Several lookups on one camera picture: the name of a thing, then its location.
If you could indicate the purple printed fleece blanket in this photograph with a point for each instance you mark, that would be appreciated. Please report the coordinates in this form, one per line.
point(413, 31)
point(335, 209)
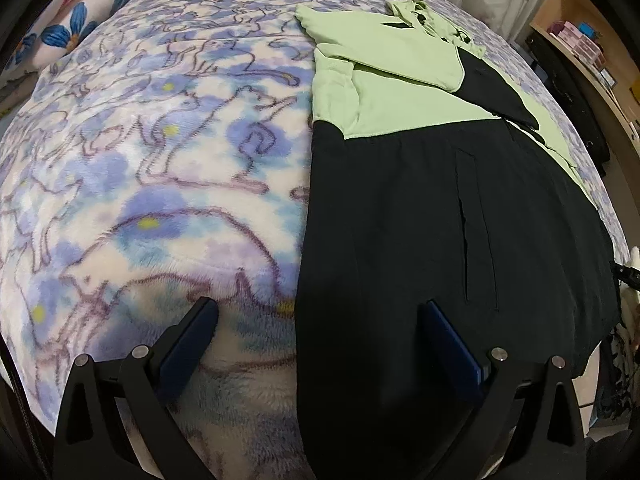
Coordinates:
point(150, 160)

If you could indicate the black white patterned cloth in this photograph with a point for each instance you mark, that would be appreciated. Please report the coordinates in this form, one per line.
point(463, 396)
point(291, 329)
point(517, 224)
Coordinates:
point(617, 375)

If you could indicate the black instrument bag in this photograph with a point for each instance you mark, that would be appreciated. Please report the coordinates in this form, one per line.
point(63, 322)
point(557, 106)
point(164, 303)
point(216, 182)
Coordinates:
point(565, 90)

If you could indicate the green and black hooded jacket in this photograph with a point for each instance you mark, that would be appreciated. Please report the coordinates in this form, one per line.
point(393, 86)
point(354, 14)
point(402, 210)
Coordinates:
point(400, 210)

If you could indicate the small blue box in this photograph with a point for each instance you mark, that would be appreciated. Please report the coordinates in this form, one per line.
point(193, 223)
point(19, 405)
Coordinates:
point(585, 29)

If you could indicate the small blue floral pillow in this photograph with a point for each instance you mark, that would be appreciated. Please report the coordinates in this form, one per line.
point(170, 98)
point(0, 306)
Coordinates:
point(70, 30)

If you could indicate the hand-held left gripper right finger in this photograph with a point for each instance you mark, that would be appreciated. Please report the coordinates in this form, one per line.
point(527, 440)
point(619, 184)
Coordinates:
point(452, 350)

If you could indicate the stack of pink boxes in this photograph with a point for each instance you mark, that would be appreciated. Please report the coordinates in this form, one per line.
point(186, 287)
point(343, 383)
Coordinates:
point(575, 42)

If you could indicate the wooden shelf unit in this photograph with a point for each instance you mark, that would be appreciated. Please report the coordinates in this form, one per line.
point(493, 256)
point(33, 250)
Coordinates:
point(615, 60)

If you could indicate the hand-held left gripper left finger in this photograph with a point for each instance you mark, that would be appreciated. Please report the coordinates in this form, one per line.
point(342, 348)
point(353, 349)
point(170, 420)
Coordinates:
point(192, 340)

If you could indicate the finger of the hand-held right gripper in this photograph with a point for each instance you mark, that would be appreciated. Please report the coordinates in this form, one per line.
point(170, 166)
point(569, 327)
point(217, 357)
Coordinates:
point(627, 275)

